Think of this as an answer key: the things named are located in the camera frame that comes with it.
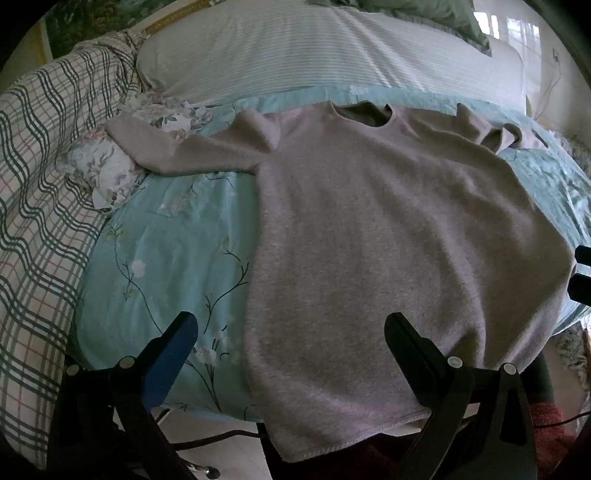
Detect black cable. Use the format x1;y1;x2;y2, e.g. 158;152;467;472
154;408;266;457

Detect green landscape wall painting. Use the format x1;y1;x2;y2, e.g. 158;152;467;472
34;0;218;61

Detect green pillow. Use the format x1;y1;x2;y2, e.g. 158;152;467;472
355;0;492;57

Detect white floral cloth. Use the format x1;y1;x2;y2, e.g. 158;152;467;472
58;95;215;212

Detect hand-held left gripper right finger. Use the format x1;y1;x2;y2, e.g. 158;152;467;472
384;312;539;480

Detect pinkish grey knit sweater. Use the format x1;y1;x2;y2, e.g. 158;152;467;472
105;102;575;463

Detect person's red fuzzy pants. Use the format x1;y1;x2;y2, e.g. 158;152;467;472
355;401;580;480

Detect white wall cable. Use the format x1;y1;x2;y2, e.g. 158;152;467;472
529;48;563;118

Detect green plaid blanket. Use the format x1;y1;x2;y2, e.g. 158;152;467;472
0;30;148;472

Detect white striped pillow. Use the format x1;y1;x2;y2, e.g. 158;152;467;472
136;6;527;112

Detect light blue floral bedsheet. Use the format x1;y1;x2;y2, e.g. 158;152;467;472
74;87;591;423

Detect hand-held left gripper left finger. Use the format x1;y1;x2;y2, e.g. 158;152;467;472
48;311;199;480

